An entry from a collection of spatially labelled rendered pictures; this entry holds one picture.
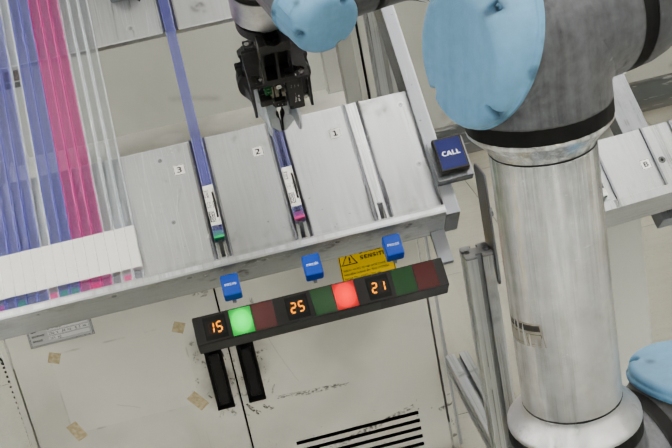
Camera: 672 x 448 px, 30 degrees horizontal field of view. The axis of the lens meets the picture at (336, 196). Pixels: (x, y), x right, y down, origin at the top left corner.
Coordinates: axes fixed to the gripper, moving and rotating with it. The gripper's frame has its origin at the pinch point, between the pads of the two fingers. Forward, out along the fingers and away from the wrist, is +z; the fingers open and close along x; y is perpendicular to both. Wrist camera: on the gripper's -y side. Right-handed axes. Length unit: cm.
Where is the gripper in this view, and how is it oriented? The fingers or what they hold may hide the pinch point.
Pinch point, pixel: (280, 118)
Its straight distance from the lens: 159.0
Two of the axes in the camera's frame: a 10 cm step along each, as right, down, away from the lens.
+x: 9.7, -2.3, 0.9
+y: 2.4, 7.5, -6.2
